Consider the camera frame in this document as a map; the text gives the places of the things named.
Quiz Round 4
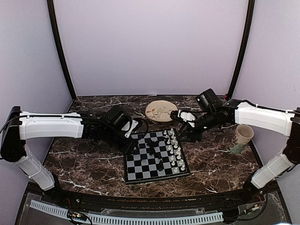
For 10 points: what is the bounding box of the black and grey chessboard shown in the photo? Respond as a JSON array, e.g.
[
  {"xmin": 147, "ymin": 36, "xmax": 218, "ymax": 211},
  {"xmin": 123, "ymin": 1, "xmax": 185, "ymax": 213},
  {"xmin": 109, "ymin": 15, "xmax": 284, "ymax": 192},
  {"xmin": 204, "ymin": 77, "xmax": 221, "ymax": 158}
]
[{"xmin": 124, "ymin": 128, "xmax": 190, "ymax": 184}]

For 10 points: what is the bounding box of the cream ceramic cup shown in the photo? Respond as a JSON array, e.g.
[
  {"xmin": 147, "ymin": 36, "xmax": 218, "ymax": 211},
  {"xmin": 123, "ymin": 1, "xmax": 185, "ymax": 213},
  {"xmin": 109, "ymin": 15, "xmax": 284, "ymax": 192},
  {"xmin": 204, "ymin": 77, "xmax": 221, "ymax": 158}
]
[{"xmin": 229, "ymin": 125, "xmax": 254, "ymax": 154}]

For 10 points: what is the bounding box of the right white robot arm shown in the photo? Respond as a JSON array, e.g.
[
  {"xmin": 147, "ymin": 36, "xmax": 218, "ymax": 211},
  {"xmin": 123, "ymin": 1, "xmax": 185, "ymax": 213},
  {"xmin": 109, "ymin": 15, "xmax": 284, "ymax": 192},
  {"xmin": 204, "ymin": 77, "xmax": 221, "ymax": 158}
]
[{"xmin": 178, "ymin": 89, "xmax": 300, "ymax": 203}]

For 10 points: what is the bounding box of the green circuit board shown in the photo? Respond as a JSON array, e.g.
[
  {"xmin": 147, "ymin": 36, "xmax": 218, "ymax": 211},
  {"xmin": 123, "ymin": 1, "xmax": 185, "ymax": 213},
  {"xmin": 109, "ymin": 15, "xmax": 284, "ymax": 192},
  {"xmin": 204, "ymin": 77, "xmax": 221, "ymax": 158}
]
[{"xmin": 67, "ymin": 210, "xmax": 87, "ymax": 222}]

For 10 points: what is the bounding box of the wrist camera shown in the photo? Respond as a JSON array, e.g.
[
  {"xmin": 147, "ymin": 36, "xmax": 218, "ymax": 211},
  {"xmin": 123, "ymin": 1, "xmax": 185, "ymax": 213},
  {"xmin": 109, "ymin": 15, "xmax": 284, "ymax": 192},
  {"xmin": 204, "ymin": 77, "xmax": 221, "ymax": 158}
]
[
  {"xmin": 170, "ymin": 110, "xmax": 196, "ymax": 128},
  {"xmin": 121, "ymin": 119, "xmax": 142, "ymax": 138}
]

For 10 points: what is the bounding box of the white slotted cable duct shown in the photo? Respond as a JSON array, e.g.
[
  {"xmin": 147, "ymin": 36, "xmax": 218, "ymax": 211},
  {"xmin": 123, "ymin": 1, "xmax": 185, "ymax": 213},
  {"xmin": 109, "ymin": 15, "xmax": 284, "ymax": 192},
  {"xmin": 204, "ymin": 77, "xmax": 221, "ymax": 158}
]
[{"xmin": 30, "ymin": 200, "xmax": 224, "ymax": 225}]

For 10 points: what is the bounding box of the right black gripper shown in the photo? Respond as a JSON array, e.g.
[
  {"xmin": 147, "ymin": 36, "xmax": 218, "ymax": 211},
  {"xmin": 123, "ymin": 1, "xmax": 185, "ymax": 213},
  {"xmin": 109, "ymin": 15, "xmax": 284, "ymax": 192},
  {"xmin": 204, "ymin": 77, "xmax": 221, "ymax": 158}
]
[{"xmin": 177, "ymin": 110, "xmax": 218, "ymax": 143}]

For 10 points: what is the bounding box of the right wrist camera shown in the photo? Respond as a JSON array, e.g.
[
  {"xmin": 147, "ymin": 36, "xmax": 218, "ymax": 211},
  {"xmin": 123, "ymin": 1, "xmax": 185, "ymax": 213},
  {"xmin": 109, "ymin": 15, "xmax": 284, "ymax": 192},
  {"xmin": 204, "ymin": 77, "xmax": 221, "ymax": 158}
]
[{"xmin": 170, "ymin": 110, "xmax": 196, "ymax": 128}]

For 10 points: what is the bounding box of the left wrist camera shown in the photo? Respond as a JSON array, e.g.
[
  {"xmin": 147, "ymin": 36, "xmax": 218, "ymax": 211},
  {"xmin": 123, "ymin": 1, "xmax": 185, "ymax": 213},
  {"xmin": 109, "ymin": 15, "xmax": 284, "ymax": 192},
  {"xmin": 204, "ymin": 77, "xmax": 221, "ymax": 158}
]
[{"xmin": 121, "ymin": 119, "xmax": 142, "ymax": 138}]

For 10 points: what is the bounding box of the left black frame post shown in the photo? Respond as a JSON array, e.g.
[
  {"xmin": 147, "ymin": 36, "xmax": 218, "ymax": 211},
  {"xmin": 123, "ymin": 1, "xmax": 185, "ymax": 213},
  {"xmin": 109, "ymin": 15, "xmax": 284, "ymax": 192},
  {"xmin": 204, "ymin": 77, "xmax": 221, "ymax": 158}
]
[{"xmin": 46, "ymin": 0, "xmax": 77, "ymax": 101}]

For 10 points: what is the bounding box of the black front rail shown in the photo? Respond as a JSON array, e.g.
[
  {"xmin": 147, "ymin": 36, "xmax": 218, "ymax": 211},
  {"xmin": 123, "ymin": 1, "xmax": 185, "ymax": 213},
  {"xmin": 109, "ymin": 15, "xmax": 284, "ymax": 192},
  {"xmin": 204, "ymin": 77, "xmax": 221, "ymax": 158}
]
[{"xmin": 62, "ymin": 189, "xmax": 244, "ymax": 210}]

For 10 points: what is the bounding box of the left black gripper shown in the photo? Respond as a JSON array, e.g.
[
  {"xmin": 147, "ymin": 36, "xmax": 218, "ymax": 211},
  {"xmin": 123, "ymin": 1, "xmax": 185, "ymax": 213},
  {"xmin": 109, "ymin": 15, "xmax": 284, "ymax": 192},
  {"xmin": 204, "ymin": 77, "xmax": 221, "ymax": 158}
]
[{"xmin": 102, "ymin": 127, "xmax": 139, "ymax": 155}]

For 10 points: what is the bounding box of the right black frame post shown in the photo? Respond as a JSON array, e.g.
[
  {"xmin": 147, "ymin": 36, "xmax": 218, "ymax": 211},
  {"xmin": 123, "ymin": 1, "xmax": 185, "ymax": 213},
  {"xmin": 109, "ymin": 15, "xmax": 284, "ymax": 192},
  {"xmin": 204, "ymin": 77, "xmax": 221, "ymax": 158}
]
[{"xmin": 226, "ymin": 0, "xmax": 255, "ymax": 99}]

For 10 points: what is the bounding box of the black frame post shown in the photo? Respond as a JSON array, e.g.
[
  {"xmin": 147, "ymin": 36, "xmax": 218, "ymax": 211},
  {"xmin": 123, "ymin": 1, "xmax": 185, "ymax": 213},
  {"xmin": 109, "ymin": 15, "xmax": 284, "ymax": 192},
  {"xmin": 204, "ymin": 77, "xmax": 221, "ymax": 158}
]
[
  {"xmin": 46, "ymin": 0, "xmax": 77, "ymax": 101},
  {"xmin": 226, "ymin": 0, "xmax": 255, "ymax": 99}
]

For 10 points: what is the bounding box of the ceramic bird plate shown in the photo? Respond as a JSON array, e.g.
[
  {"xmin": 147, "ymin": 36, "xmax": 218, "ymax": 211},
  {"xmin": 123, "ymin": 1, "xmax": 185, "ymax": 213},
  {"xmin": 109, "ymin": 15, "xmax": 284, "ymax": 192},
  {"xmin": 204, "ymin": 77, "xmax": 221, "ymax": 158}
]
[{"xmin": 145, "ymin": 100, "xmax": 178, "ymax": 122}]

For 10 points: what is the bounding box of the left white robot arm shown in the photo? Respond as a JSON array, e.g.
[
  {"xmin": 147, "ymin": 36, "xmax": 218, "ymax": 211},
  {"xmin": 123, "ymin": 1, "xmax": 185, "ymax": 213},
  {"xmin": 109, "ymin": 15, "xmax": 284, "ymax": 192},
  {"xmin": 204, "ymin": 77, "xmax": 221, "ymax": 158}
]
[{"xmin": 0, "ymin": 106, "xmax": 139, "ymax": 204}]

